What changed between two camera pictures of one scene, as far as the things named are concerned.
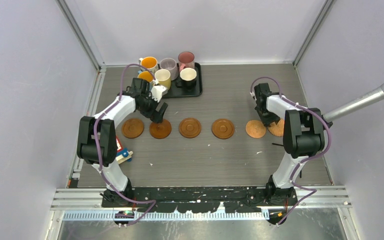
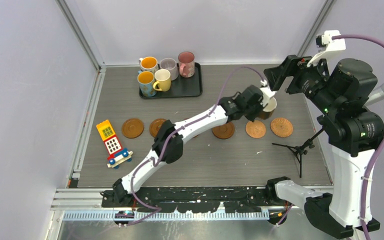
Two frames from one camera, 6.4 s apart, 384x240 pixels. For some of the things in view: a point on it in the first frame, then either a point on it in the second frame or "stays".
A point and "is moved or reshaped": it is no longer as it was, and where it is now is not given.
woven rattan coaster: (277, 129) stays
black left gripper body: (149, 106) -> (251, 112)
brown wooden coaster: (222, 129) stays
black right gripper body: (267, 116) -> (311, 80)
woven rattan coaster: (255, 129) stays
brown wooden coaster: (160, 130) stays
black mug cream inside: (188, 76) is moved or reshaped
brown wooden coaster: (132, 128) stays
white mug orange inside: (150, 62) stays
